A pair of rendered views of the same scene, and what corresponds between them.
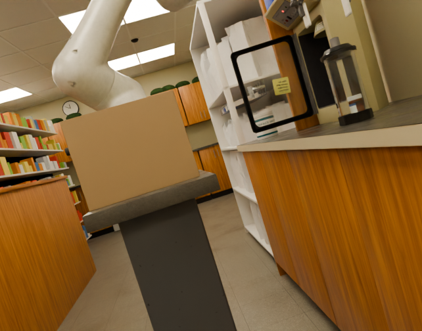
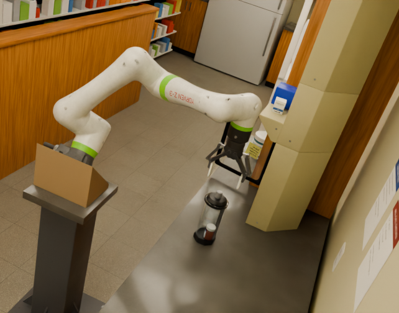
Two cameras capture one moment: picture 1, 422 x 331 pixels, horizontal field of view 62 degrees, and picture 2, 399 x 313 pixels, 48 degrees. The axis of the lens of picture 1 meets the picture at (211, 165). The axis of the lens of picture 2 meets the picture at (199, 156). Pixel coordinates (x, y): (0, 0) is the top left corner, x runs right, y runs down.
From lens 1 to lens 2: 162 cm
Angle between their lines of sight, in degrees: 31
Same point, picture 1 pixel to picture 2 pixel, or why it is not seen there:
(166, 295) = (48, 236)
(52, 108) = not seen: outside the picture
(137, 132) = (67, 171)
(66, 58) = (59, 109)
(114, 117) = (60, 158)
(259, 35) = not seen: hidden behind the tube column
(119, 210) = (38, 200)
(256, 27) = not seen: hidden behind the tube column
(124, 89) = (88, 133)
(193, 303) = (57, 248)
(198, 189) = (73, 217)
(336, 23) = (275, 164)
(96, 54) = (76, 114)
